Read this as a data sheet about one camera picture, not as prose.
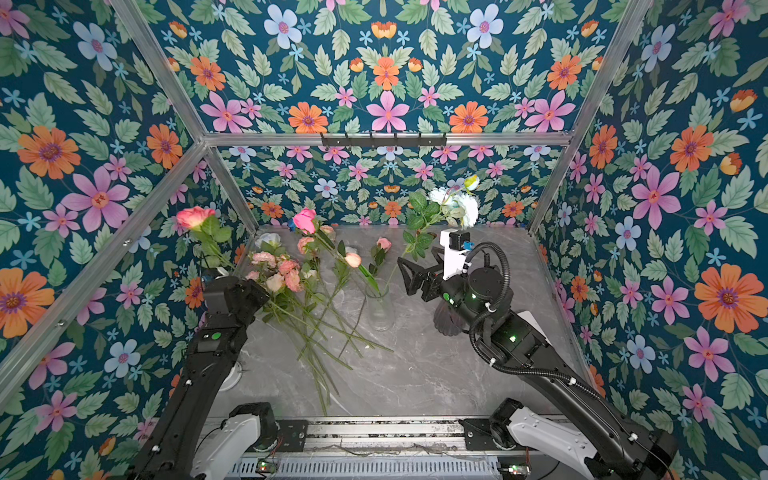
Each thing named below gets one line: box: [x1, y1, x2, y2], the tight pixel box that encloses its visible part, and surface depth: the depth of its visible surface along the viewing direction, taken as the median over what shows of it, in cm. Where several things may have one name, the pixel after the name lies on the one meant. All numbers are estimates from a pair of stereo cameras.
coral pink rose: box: [175, 206, 235, 270], surface depth 78 cm
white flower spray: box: [384, 175, 480, 290], surface depth 63 cm
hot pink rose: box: [293, 208, 347, 261], surface depth 67 cm
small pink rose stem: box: [368, 237, 393, 275], surface depth 113 cm
